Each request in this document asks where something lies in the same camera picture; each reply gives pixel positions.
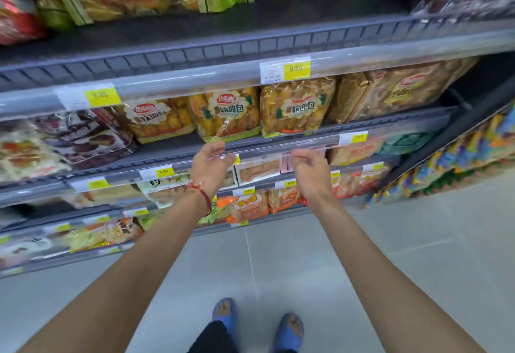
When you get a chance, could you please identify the blue slipper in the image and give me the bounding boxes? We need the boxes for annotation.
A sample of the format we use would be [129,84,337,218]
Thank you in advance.
[212,298,238,338]
[274,313,305,353]

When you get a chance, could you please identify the beige flat packet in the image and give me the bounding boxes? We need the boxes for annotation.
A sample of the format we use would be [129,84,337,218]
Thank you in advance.
[72,185,150,209]

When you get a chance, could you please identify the person's right hand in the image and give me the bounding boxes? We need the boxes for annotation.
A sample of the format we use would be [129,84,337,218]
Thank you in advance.
[290,148,335,204]

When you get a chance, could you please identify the person's left forearm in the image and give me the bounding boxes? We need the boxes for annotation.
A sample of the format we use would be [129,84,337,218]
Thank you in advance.
[18,188,212,353]

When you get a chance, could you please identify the pink box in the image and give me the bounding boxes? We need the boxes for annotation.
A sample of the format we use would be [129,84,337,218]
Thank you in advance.
[280,151,297,174]

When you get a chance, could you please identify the tan wafer packet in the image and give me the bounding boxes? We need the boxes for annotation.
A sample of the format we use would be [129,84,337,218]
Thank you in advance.
[328,72,371,124]

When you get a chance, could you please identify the person's right forearm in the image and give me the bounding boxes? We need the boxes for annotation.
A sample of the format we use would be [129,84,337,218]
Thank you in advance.
[303,196,488,353]

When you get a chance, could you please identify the light green packet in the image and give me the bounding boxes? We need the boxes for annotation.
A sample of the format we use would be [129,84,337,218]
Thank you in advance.
[196,195,233,227]

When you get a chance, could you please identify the yellow and brown noodle packet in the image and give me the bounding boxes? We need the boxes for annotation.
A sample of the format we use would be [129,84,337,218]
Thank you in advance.
[60,217,144,253]

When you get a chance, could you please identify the dark purple cake packet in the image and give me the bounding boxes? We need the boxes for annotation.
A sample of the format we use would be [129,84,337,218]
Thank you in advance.
[31,109,138,171]

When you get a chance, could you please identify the orange flat packet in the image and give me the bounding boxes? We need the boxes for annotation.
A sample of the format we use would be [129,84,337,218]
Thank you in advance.
[328,139,384,166]

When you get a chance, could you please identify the teal green packet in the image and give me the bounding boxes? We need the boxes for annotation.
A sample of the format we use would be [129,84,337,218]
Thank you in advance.
[377,131,436,155]

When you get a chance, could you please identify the white and black packet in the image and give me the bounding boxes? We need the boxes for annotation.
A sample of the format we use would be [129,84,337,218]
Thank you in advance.
[0,235,72,270]

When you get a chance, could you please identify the person's black trousers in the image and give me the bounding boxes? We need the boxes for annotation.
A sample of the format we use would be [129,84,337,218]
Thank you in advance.
[187,320,239,353]

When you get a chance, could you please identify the yellow bread bag green edge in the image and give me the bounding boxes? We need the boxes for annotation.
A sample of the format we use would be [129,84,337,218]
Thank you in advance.
[188,87,261,143]
[259,77,337,138]

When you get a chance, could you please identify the red and white packet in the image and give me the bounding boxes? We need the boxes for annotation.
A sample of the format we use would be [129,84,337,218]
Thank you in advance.
[332,165,390,201]

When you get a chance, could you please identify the orange bag with yellow label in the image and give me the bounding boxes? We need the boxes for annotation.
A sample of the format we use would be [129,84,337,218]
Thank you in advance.
[226,191,270,224]

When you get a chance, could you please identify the small yellow bread bag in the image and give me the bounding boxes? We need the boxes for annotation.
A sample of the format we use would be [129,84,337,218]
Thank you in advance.
[116,98,196,144]

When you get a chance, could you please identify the blue left slipper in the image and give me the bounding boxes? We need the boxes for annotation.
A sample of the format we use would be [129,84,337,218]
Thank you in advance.
[212,298,238,338]

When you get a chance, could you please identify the red snack bag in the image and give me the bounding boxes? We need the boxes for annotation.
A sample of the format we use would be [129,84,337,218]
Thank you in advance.
[0,0,46,46]

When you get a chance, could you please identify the large tan snack bag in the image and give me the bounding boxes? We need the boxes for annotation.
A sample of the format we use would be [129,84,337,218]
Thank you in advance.
[349,58,480,122]

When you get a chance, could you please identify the white and green packet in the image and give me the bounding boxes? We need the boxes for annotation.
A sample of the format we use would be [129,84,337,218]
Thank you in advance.
[137,175,190,209]

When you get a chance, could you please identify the small orange snack bag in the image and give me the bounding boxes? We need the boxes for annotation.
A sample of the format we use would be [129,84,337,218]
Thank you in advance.
[267,186,301,215]

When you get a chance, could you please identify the white box with pastry picture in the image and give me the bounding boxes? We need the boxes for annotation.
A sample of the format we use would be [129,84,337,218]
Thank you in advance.
[234,155,282,187]

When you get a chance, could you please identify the grey metal shelf rack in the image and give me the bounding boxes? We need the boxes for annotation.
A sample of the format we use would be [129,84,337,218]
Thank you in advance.
[0,0,515,280]

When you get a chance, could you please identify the red string bracelet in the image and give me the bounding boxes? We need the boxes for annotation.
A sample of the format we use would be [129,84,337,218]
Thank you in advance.
[185,181,213,217]

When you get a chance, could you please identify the dark side shelf rack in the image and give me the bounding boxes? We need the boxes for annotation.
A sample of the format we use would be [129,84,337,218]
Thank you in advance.
[378,53,515,192]

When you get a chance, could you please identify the person's left hand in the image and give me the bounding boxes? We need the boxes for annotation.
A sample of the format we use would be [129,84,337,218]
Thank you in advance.
[189,141,237,197]

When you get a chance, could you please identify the white pastry packet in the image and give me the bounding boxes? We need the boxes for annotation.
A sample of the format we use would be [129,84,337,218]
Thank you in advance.
[0,122,72,183]

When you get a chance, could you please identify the row of colourful snack packets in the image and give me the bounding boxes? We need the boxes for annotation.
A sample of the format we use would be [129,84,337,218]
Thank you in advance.
[363,102,515,209]

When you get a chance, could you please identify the blue right slipper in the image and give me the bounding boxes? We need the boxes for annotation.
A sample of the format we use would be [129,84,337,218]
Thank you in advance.
[274,313,305,353]

